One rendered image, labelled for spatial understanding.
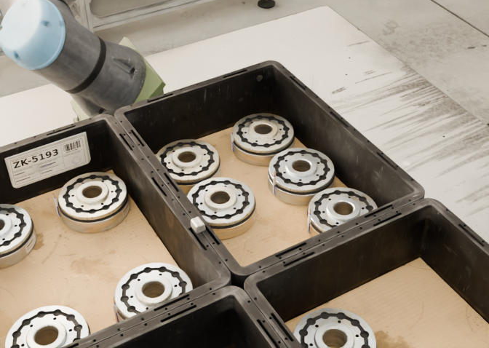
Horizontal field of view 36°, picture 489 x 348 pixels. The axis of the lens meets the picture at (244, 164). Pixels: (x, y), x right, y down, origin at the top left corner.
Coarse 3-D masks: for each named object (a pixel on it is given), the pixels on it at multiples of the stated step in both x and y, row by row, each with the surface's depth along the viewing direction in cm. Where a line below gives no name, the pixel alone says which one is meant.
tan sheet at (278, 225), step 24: (216, 144) 125; (240, 168) 120; (264, 168) 120; (264, 192) 115; (264, 216) 111; (288, 216) 111; (240, 240) 107; (264, 240) 107; (288, 240) 107; (240, 264) 104
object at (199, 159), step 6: (180, 150) 118; (186, 150) 118; (192, 150) 118; (198, 150) 118; (174, 156) 117; (198, 156) 116; (174, 162) 115; (180, 162) 115; (192, 162) 115; (198, 162) 115; (186, 168) 115
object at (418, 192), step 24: (240, 72) 124; (288, 72) 123; (168, 96) 118; (312, 96) 118; (120, 120) 113; (336, 120) 113; (144, 144) 109; (360, 144) 109; (192, 216) 97; (360, 216) 97; (216, 240) 94; (312, 240) 93; (264, 264) 90
